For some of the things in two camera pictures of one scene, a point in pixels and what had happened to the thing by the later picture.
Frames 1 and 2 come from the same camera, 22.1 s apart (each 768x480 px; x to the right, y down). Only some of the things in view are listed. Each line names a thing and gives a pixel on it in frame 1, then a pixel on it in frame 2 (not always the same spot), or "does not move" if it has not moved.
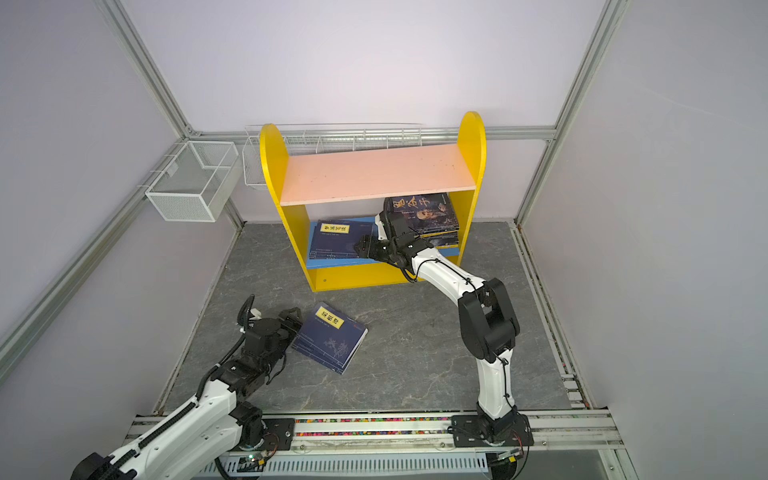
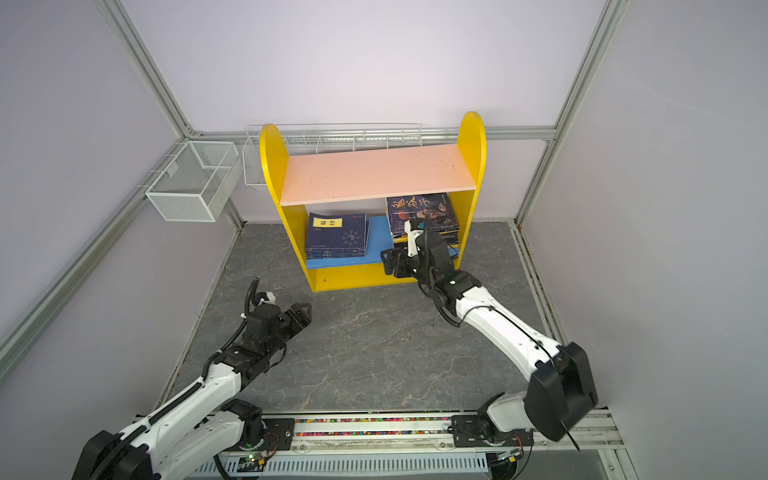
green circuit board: x=250 y=464 does not move
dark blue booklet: x=329 y=338 -> x=337 y=231
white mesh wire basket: x=198 y=182 does not move
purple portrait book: x=425 y=212 does not move
